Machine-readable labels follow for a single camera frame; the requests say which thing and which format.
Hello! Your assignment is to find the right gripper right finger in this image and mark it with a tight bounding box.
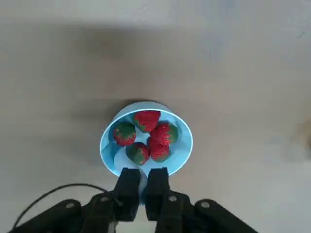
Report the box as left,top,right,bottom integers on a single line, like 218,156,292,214
145,166,258,233

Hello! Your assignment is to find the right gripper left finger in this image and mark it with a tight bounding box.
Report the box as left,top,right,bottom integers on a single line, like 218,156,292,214
11,167,141,233

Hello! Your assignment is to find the light blue bowl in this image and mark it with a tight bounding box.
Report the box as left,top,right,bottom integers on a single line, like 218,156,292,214
99,100,194,177

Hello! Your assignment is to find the thin black gripper wire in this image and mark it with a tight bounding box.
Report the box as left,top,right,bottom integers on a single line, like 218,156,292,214
11,183,116,233

